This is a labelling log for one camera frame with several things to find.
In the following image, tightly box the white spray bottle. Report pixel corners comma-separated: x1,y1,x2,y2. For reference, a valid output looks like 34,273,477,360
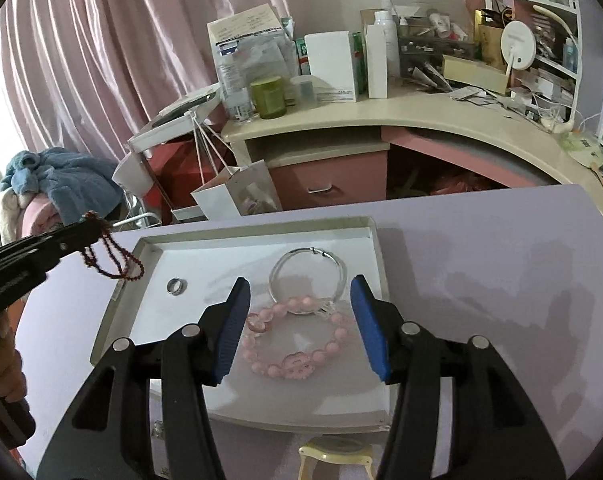
373,10,401,79

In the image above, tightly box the pink blanket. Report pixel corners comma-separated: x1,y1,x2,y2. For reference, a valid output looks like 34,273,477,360
21,194,68,237

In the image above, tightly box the silver bangle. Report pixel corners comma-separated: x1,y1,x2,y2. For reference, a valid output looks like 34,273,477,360
268,247,350,317

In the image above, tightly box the tall white box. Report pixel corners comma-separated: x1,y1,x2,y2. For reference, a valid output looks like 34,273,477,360
366,25,390,100

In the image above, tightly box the gold paper bag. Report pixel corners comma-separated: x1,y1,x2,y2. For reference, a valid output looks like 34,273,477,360
476,9,508,67

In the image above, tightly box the pink drawer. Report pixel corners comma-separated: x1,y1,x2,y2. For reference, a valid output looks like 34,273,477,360
268,151,390,211

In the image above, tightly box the white appliance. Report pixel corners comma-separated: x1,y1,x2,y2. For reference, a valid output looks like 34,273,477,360
112,84,223,197

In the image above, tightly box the round white mirror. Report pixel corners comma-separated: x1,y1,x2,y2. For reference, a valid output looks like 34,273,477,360
500,20,537,77

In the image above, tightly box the small clear jar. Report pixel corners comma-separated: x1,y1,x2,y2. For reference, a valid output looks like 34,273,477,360
290,75,317,107

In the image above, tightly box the green jar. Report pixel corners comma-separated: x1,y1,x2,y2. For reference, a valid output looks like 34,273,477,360
250,76,287,120

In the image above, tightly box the clear plastic bag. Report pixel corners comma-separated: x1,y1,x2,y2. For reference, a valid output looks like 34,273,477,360
216,37,302,122

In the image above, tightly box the white paper bag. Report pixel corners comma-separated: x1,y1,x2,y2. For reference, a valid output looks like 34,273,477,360
190,114,283,219

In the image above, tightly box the white desk lamp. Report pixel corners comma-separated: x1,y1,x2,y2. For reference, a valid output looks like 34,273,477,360
531,4,583,134

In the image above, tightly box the pink curtain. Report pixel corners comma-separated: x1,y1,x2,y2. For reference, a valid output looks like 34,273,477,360
0,0,307,173

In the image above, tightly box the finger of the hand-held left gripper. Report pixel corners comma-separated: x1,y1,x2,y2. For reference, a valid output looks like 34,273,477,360
36,222,105,251
36,242,90,271

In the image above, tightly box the white jewelry tray box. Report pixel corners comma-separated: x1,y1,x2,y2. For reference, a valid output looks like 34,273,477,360
90,216,399,433

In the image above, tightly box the dark red bead necklace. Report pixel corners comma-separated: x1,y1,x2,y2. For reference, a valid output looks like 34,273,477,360
78,212,146,281

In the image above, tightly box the red box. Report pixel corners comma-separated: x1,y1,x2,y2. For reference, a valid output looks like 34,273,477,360
150,139,208,212

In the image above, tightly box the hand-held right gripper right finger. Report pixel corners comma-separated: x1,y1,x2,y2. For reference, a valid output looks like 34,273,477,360
350,275,567,480

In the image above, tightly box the clear cosmetics organizer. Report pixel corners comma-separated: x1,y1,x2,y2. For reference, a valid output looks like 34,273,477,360
398,9,483,77

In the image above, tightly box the long beige box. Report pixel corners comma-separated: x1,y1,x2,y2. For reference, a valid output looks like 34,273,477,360
442,54,513,97

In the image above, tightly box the white cardboard box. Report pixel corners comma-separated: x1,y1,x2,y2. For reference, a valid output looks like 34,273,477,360
206,4,288,58

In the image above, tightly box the blue fluffy cloth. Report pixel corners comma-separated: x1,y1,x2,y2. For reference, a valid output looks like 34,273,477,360
1,147,125,227

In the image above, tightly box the person's left hand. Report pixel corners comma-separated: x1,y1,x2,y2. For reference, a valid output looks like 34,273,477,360
0,309,28,404

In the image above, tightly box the pink bead bracelet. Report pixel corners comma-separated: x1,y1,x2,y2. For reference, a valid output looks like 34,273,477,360
241,297,355,381

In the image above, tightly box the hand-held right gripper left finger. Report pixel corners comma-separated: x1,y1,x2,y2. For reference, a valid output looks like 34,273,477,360
36,276,252,480

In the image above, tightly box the cream curved desk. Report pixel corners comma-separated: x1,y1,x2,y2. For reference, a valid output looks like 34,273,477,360
221,77,603,243

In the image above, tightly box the white shelf unit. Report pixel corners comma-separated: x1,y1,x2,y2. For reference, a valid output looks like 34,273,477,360
510,0,583,103

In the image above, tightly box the green hand fan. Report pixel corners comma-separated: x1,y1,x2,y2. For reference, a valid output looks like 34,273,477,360
560,130,603,169

